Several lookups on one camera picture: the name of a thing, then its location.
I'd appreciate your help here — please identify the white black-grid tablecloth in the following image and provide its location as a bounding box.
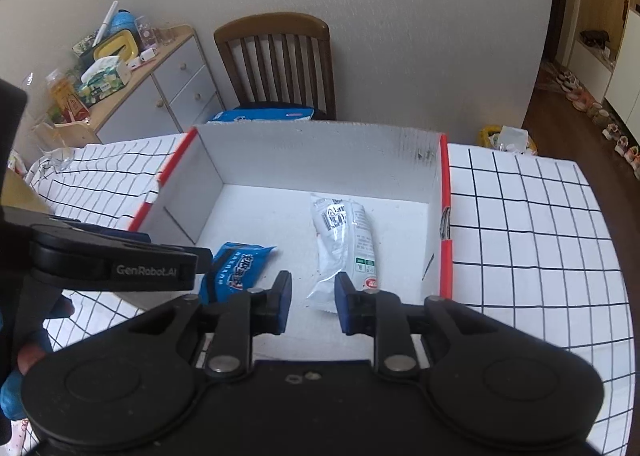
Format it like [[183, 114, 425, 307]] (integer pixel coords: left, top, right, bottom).
[[25, 133, 633, 456]]

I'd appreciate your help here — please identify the row of shoes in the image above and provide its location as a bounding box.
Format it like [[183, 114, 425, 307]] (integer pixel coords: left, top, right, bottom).
[[539, 61, 640, 172]]

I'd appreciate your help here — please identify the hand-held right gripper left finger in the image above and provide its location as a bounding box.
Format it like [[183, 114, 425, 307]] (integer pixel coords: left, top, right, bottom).
[[122, 270, 293, 381]]

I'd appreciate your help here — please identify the blue plastic package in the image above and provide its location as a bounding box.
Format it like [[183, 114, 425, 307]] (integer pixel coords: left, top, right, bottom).
[[206, 106, 316, 124]]

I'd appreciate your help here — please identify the yellow plastic container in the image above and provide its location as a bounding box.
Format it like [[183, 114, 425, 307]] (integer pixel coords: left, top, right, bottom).
[[92, 31, 140, 62]]

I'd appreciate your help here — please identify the orange snack bag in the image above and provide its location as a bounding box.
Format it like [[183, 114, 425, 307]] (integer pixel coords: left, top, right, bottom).
[[47, 71, 91, 123]]

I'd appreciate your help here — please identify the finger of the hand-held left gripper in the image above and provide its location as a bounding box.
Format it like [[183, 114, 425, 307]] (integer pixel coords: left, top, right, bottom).
[[114, 241, 213, 278], [50, 222, 152, 246]]

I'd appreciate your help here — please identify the blue snack packet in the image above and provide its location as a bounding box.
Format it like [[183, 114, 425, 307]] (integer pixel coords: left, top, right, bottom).
[[199, 242, 278, 306]]

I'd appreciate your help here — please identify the red cardboard box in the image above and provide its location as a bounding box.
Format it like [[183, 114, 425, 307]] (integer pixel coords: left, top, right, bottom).
[[127, 120, 455, 362]]

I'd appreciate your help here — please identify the person's left hand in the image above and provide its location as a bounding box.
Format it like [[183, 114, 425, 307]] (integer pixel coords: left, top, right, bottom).
[[16, 295, 76, 377]]

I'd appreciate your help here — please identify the clear plastic box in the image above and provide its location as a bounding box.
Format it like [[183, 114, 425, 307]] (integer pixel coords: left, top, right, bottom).
[[134, 15, 157, 48]]

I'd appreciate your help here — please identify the white tube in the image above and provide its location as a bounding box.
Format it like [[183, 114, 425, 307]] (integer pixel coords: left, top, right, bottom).
[[95, 0, 119, 44]]

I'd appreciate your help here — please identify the white sideboard with wooden top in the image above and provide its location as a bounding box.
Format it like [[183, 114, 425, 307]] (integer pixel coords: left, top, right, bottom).
[[55, 25, 226, 146]]

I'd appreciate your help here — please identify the white snack packet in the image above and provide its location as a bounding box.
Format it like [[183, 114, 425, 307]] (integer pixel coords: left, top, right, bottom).
[[306, 192, 380, 313]]

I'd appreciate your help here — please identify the small wooden rack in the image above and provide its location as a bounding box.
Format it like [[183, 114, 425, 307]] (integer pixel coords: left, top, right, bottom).
[[50, 119, 98, 147]]

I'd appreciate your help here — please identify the brown wooden chair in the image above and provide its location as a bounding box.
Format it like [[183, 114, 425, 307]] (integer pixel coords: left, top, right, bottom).
[[213, 12, 337, 121]]

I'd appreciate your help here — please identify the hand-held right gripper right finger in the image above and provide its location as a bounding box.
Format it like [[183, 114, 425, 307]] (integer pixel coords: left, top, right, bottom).
[[334, 272, 498, 380]]

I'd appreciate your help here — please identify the green tissue pack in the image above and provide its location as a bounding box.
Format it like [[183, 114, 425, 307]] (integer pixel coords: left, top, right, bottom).
[[77, 67, 132, 103]]

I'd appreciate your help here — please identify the white tall cabinet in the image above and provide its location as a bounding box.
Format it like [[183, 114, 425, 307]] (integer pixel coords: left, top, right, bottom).
[[602, 11, 640, 137]]

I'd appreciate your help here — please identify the white tissue pack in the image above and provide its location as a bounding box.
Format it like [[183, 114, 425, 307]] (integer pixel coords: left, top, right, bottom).
[[81, 55, 121, 82]]

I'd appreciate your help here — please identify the blue round container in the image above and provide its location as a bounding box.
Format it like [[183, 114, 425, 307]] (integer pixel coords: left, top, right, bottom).
[[111, 10, 138, 33]]

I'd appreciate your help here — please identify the yellow plastic bag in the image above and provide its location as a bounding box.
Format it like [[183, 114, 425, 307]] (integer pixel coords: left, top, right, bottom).
[[479, 123, 539, 155]]

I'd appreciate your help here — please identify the clear plastic bag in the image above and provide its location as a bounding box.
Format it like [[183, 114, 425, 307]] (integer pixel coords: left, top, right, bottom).
[[30, 146, 76, 172]]

